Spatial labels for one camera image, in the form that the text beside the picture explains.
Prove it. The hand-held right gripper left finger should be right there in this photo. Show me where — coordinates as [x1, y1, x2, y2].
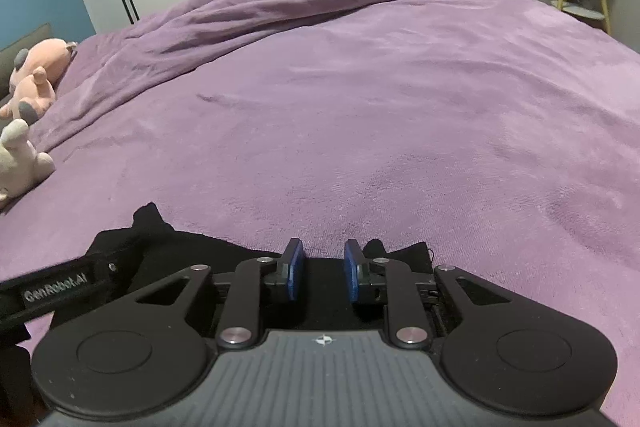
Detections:
[133, 238, 306, 351]

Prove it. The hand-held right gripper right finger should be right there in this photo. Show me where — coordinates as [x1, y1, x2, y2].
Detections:
[344, 238, 512, 351]

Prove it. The black garment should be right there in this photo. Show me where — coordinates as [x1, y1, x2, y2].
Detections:
[82, 202, 434, 333]

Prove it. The white grey plush toy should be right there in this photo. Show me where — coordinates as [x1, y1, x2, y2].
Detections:
[0, 118, 57, 208]

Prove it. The purple blanket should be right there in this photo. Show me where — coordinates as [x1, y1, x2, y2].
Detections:
[0, 0, 640, 427]

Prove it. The pink plush toy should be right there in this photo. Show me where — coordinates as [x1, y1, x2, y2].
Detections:
[0, 38, 79, 120]

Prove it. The grey cushion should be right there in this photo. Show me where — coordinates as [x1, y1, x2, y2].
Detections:
[0, 24, 54, 68]

